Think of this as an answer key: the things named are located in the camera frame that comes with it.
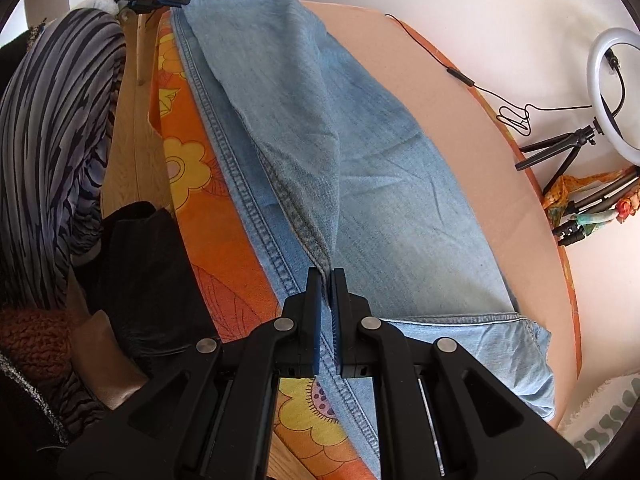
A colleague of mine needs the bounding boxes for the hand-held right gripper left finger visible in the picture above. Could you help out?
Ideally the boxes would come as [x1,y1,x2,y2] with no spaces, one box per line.
[57,266,323,480]

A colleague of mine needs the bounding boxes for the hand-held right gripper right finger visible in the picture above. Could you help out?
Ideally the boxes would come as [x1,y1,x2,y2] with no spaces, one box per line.
[330,267,586,480]

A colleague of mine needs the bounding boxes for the light blue denim pants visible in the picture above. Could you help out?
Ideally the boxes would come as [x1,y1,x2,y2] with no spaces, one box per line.
[170,0,556,480]

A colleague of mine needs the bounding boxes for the person's left hand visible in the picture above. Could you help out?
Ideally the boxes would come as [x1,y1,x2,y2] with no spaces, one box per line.
[75,0,123,17]

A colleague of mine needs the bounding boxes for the striped grey garment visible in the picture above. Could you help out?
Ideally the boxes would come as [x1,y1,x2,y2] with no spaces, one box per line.
[0,7,128,411]

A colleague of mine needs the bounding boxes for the orange floral bed sheet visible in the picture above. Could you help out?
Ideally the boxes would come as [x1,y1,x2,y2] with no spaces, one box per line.
[150,10,583,480]

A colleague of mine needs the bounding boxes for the black cloth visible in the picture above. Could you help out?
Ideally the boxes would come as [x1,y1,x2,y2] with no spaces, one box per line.
[75,202,221,361]

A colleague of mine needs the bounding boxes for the tan cloth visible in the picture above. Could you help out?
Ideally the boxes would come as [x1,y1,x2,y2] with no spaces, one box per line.
[65,270,151,411]

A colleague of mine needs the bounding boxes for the peach bed cover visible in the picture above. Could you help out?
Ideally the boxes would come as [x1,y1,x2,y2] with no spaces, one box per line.
[300,0,583,426]

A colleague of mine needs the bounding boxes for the colourful floral cloth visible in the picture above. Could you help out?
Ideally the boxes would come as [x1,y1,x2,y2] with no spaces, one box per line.
[542,167,640,241]

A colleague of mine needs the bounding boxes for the green striped white pillow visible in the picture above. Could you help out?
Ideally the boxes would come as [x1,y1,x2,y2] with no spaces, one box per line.
[557,372,636,466]

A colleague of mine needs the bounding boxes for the brown knitted cloth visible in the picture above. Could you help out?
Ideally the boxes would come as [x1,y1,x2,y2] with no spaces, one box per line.
[0,307,76,391]

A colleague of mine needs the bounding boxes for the black tripod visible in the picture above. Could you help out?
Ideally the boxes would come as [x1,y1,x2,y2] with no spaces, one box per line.
[515,117,608,191]

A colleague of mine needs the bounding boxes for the dark speckled garment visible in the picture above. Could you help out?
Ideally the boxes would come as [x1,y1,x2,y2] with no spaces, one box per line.
[0,350,68,463]

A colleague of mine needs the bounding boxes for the thin black cable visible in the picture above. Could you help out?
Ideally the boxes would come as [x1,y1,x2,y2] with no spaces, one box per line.
[384,12,596,136]

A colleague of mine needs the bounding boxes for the white ring light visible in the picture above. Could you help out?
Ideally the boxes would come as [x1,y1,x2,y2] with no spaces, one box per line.
[587,27,640,166]

